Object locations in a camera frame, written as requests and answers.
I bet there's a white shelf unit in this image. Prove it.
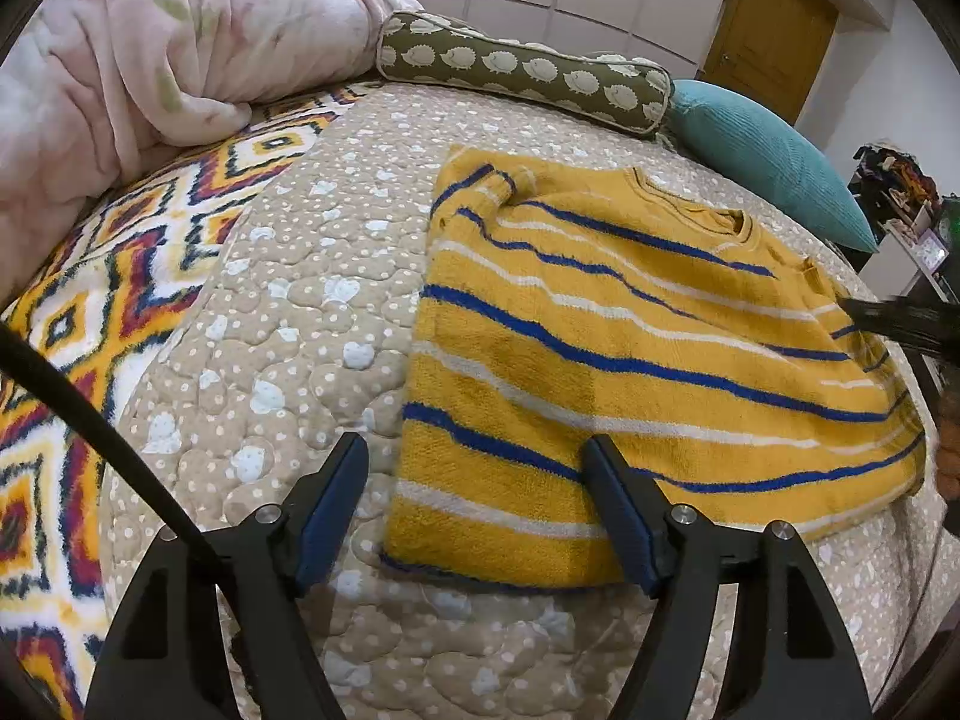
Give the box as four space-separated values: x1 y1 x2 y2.
847 195 960 308

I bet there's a colourful geometric patterned blanket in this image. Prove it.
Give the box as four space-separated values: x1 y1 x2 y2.
0 86 362 720

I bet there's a pink fleece comforter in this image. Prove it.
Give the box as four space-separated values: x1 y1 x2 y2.
0 0 422 310

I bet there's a yellow striped sweater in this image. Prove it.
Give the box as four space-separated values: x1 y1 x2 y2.
379 146 928 590

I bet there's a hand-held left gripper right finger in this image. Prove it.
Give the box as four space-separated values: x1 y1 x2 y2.
583 433 875 720

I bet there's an olive hedgehog print bolster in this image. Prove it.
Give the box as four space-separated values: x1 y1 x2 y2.
375 11 673 138

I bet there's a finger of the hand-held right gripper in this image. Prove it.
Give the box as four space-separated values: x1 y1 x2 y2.
838 295 960 361

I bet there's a beige quilted bedspread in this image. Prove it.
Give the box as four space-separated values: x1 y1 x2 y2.
97 79 942 720

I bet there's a black cable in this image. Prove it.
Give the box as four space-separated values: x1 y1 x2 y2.
0 324 223 572

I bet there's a pile of dark clothes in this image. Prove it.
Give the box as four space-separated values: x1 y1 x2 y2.
851 141 943 203

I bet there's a wooden door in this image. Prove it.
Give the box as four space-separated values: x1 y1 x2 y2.
701 0 839 125

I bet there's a teal ribbed pillow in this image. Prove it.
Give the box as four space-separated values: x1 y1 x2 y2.
664 80 880 254

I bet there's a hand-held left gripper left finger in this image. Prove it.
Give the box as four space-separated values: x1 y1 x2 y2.
86 431 370 720

